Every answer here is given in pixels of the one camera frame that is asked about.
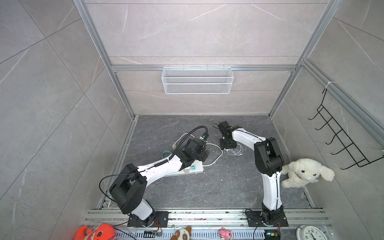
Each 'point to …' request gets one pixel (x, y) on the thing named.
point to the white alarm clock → (309, 232)
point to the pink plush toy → (225, 234)
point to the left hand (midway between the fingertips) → (200, 143)
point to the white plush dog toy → (303, 171)
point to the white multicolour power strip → (197, 167)
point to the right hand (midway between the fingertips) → (226, 145)
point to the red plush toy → (104, 231)
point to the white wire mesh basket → (197, 80)
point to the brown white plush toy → (183, 233)
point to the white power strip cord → (174, 146)
